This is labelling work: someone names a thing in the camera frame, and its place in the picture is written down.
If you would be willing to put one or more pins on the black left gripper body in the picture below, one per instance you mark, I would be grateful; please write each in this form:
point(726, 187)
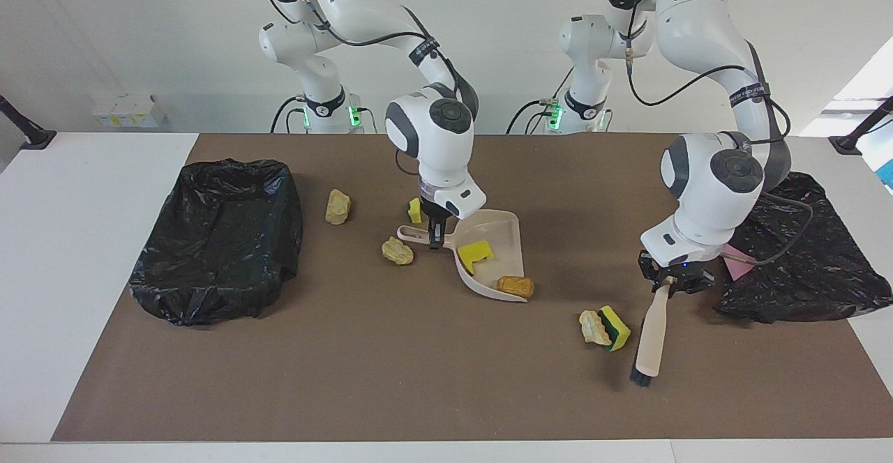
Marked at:
point(680, 273)

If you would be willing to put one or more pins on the black camera stand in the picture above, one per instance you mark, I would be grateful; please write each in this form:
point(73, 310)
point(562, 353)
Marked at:
point(28, 132)
point(854, 139)

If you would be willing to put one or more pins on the black bag lined bin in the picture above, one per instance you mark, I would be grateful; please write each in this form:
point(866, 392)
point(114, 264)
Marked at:
point(216, 240)

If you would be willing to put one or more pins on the yellow notched sponge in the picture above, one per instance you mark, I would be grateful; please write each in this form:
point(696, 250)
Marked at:
point(476, 255)

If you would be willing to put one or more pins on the blue box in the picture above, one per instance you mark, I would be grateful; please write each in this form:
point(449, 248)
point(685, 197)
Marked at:
point(888, 173)

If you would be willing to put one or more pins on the beige plastic dustpan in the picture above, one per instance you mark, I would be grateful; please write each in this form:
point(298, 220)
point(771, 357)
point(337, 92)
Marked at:
point(506, 240)

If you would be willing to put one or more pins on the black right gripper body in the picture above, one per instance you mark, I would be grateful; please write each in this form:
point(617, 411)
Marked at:
point(436, 213)

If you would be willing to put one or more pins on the small yellow green sponge piece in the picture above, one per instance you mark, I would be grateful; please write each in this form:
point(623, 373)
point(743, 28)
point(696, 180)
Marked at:
point(414, 212)

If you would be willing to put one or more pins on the black bag on pink bin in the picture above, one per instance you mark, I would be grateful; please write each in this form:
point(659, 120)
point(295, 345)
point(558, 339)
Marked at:
point(823, 268)

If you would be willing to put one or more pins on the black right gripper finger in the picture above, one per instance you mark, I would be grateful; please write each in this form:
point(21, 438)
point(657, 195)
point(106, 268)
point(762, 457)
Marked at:
point(437, 236)

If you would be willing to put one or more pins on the yellow green scouring sponge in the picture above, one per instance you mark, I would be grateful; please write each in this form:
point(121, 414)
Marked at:
point(619, 330)

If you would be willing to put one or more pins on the white cardboard box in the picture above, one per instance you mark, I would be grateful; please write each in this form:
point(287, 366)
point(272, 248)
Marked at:
point(129, 111)

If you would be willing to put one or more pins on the beige hand brush black bristles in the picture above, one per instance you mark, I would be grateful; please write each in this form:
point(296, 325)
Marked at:
point(652, 337)

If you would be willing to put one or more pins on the pale lumpy bread chunk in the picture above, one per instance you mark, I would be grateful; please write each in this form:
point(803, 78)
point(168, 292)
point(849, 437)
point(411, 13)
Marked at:
point(398, 251)

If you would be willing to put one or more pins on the pink bin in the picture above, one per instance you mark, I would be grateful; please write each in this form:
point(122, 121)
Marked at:
point(739, 268)

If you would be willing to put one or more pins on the brown bread roll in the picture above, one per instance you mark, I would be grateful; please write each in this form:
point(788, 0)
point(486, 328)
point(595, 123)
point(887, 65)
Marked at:
point(516, 286)

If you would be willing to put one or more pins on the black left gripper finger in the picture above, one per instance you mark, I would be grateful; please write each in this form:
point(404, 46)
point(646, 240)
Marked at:
point(682, 286)
point(658, 286)

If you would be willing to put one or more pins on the pale elongated bread chunk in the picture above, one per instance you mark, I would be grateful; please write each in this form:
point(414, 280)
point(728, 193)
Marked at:
point(338, 206)

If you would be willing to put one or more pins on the brown table mat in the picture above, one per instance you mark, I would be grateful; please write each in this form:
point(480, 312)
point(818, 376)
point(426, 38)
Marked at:
point(349, 379)

